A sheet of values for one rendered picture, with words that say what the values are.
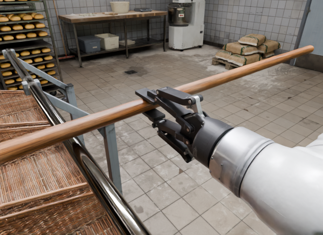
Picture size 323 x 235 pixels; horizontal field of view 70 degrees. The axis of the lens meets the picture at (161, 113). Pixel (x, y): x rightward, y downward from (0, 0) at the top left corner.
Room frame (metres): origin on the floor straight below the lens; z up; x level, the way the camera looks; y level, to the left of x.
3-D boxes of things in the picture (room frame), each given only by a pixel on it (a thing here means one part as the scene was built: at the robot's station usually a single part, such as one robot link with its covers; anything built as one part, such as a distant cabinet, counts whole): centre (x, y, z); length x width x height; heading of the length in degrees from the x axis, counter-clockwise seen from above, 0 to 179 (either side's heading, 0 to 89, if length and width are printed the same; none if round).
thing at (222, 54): (4.66, -1.40, 0.22); 0.62 x 0.36 x 0.15; 132
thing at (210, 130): (0.32, -0.07, 1.20); 0.09 x 0.07 x 0.08; 37
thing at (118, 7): (5.55, 0.90, 1.01); 0.43 x 0.42 x 0.21; 127
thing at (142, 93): (0.44, 0.02, 1.22); 0.07 x 0.03 x 0.01; 37
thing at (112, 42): (5.23, 1.20, 0.35); 0.50 x 0.36 x 0.24; 38
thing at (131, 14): (5.39, 0.98, 0.45); 2.20 x 0.80 x 0.90; 127
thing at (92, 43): (4.97, 1.53, 0.35); 0.50 x 0.36 x 0.24; 37
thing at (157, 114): (0.44, 0.02, 1.18); 0.07 x 0.03 x 0.01; 37
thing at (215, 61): (4.69, -1.75, 0.07); 1.20 x 0.80 x 0.14; 127
